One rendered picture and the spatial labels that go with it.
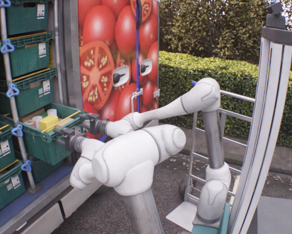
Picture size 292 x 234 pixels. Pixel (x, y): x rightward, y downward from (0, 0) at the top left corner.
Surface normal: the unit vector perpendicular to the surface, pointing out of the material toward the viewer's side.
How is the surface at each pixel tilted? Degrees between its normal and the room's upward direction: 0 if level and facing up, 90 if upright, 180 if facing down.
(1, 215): 0
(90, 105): 90
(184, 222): 0
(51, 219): 90
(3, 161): 98
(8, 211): 0
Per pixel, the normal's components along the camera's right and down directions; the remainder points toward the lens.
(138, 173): 0.55, 0.06
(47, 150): -0.44, 0.43
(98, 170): -0.76, 0.16
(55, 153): 0.89, 0.32
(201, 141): -0.07, -0.86
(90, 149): -0.21, -0.45
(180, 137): 0.71, -0.20
